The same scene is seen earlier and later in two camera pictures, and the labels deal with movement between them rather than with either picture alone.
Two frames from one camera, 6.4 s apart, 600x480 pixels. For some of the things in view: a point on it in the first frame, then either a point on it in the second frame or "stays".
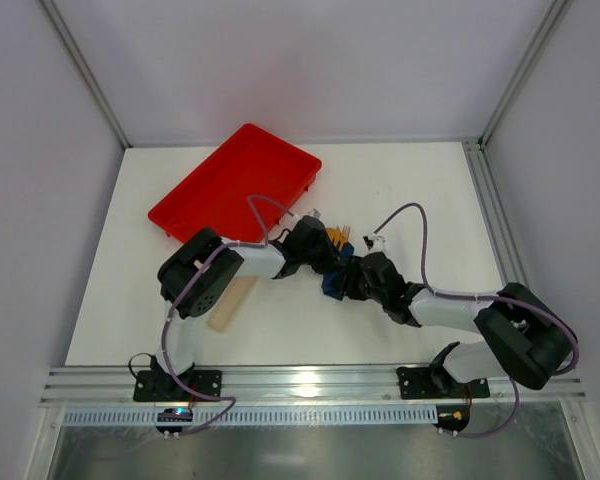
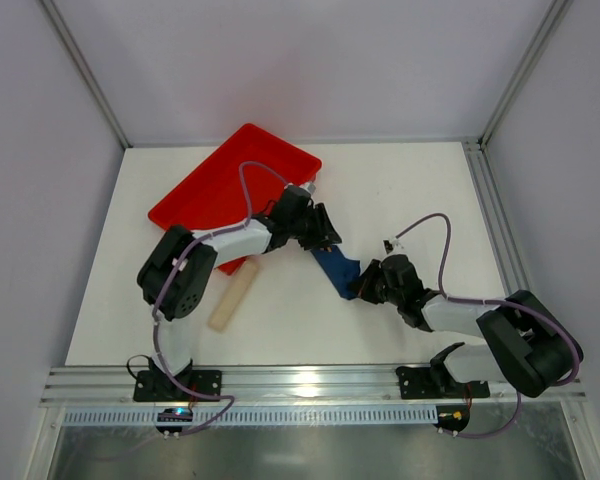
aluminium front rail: (291, 387) stays
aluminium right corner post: (556, 11) stays
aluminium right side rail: (494, 215) stays
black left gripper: (323, 249) to (320, 228)
